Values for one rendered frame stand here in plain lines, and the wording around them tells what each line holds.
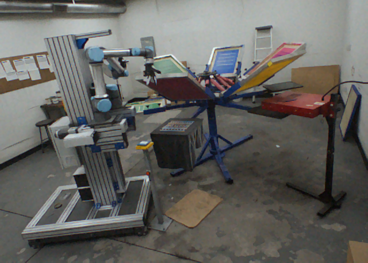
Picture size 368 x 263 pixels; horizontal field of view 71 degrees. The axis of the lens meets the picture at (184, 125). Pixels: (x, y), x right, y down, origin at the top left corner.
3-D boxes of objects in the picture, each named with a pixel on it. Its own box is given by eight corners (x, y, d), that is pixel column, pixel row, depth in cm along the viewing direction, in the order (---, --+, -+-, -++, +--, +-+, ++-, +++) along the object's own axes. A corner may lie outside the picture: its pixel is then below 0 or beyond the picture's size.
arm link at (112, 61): (104, 41, 261) (130, 71, 301) (96, 43, 265) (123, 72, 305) (100, 50, 256) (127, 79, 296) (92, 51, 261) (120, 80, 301)
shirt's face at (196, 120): (187, 135, 256) (186, 134, 256) (149, 134, 275) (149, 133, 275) (203, 118, 296) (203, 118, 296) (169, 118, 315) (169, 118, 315)
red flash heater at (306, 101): (341, 107, 253) (342, 95, 249) (317, 121, 230) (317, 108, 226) (286, 99, 301) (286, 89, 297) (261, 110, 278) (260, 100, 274)
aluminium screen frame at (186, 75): (187, 76, 237) (187, 72, 237) (134, 79, 261) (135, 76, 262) (213, 99, 307) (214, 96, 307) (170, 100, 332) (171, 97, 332)
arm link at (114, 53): (83, 61, 223) (135, 58, 248) (86, 61, 214) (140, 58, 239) (81, 47, 220) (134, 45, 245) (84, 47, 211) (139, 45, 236)
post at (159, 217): (165, 232, 267) (148, 149, 234) (147, 228, 276) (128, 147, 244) (174, 217, 285) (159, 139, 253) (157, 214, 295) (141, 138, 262)
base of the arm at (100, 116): (92, 123, 232) (89, 112, 229) (97, 118, 246) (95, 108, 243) (108, 120, 231) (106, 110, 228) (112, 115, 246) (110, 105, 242)
